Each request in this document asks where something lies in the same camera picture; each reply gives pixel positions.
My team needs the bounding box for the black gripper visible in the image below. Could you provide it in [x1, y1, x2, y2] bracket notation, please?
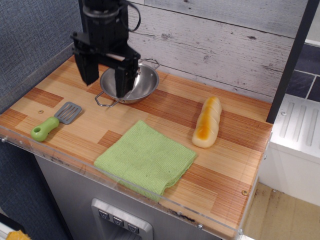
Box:
[71, 12, 140, 98]

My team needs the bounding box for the green handled grey spatula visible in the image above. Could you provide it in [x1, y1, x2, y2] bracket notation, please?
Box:
[30, 101, 82, 142]

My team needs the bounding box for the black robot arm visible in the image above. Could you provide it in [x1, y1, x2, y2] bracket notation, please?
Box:
[71, 0, 141, 98]

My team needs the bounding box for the stainless steel pot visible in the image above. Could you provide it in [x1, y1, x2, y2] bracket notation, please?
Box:
[95, 58, 160, 108]

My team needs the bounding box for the green folded cloth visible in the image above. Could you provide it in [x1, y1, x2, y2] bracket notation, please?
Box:
[94, 120, 197, 202]

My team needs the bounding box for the toy bread loaf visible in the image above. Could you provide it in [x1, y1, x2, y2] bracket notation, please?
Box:
[192, 96, 222, 148]

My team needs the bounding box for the grey toy kitchen cabinet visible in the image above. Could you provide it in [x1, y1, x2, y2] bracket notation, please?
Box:
[33, 153, 237, 240]

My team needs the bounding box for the silver button panel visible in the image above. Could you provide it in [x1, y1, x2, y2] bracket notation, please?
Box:
[91, 198, 154, 240]

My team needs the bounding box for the clear acrylic edge guard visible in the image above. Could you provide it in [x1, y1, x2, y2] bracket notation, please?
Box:
[0, 124, 245, 238]

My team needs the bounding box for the yellow object in corner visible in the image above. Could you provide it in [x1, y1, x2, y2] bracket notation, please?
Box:
[6, 230, 31, 240]

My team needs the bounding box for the white toy sink unit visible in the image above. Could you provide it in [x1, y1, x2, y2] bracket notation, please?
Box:
[258, 94, 320, 206]

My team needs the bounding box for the dark left frame post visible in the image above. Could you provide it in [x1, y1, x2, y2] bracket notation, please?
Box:
[78, 0, 87, 33]

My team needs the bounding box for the dark frame post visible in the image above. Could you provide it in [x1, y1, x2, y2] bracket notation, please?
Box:
[266, 0, 320, 124]
[78, 0, 87, 33]

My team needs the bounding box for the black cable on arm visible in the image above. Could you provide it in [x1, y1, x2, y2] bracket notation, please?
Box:
[123, 0, 142, 33]

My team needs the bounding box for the dark right frame post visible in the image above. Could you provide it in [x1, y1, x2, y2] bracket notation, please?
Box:
[266, 0, 320, 124]

